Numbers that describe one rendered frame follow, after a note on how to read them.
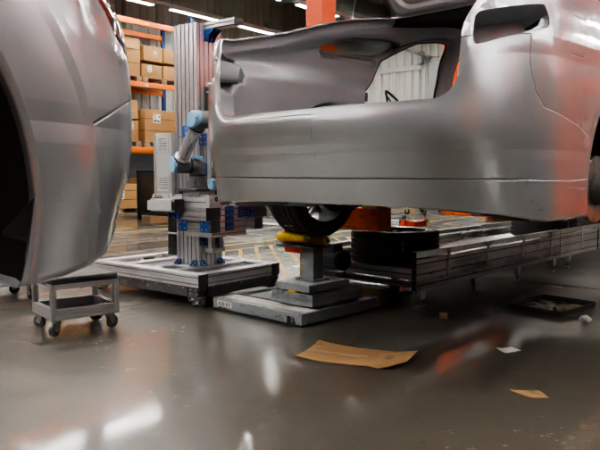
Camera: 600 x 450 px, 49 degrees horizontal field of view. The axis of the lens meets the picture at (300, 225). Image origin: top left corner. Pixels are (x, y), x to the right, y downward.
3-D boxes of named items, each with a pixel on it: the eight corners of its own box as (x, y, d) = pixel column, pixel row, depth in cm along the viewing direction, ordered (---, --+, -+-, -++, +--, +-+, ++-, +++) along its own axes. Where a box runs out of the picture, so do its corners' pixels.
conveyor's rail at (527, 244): (417, 284, 452) (417, 252, 450) (410, 283, 456) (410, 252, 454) (561, 253, 632) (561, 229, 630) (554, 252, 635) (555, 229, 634)
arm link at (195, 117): (189, 177, 472) (216, 119, 438) (170, 177, 463) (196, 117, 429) (183, 165, 478) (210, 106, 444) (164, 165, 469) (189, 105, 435)
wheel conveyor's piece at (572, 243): (560, 270, 634) (561, 229, 631) (478, 262, 692) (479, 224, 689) (596, 260, 706) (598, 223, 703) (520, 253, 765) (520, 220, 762)
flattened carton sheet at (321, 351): (402, 372, 310) (402, 365, 310) (294, 357, 333) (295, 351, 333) (419, 356, 337) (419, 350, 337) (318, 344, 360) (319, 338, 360)
